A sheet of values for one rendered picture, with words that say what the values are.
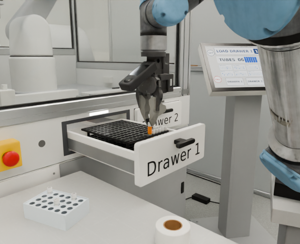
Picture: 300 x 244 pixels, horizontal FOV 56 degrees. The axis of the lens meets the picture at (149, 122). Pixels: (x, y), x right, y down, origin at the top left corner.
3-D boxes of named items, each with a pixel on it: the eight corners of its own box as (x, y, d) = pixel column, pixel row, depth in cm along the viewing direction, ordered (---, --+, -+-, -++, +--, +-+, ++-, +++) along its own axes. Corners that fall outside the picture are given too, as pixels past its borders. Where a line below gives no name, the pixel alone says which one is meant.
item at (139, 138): (168, 131, 90) (168, 130, 89) (128, 144, 77) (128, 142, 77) (164, 130, 91) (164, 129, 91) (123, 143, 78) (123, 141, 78)
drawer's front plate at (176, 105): (181, 124, 133) (181, 100, 130) (137, 136, 112) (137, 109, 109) (178, 123, 134) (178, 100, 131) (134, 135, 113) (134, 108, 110)
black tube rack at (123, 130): (168, 149, 91) (168, 129, 89) (128, 164, 78) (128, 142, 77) (121, 136, 105) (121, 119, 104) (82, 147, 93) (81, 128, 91)
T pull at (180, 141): (195, 143, 77) (195, 138, 77) (179, 149, 72) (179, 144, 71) (184, 140, 79) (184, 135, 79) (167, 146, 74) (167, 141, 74)
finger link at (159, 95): (163, 111, 80) (162, 79, 78) (160, 112, 79) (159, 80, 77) (151, 109, 83) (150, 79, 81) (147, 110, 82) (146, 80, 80)
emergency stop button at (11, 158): (21, 164, 73) (19, 150, 72) (5, 169, 70) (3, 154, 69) (16, 161, 75) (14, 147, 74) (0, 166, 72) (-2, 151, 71)
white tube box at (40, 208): (89, 212, 68) (88, 198, 67) (66, 231, 61) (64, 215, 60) (50, 201, 73) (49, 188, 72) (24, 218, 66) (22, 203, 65)
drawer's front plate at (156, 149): (203, 157, 89) (205, 123, 86) (139, 188, 68) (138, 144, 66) (199, 156, 90) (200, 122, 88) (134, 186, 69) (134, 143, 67)
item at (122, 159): (196, 152, 89) (197, 134, 87) (138, 178, 70) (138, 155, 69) (113, 130, 115) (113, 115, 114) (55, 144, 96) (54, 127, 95)
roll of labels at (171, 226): (148, 241, 58) (148, 223, 57) (172, 228, 62) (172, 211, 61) (172, 259, 52) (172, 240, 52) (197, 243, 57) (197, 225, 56)
